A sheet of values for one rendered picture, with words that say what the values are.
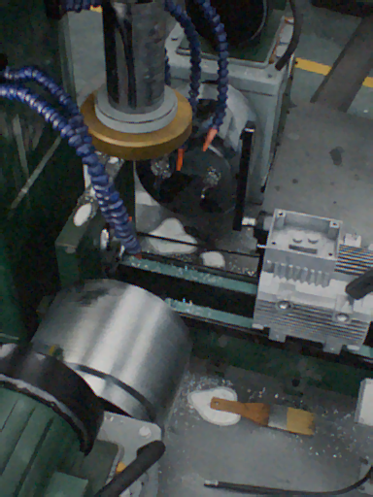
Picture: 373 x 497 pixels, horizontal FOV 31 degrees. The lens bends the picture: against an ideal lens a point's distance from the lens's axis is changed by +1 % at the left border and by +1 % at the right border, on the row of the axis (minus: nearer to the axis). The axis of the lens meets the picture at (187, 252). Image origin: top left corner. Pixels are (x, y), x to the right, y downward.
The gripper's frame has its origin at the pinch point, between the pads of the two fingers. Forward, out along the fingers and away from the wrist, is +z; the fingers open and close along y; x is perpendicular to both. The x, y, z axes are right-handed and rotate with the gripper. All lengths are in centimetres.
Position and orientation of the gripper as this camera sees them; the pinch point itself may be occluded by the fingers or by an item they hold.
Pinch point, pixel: (365, 283)
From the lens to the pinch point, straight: 117.1
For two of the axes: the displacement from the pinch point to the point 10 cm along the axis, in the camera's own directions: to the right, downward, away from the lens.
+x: 8.2, 5.3, 2.3
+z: -5.1, 4.9, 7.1
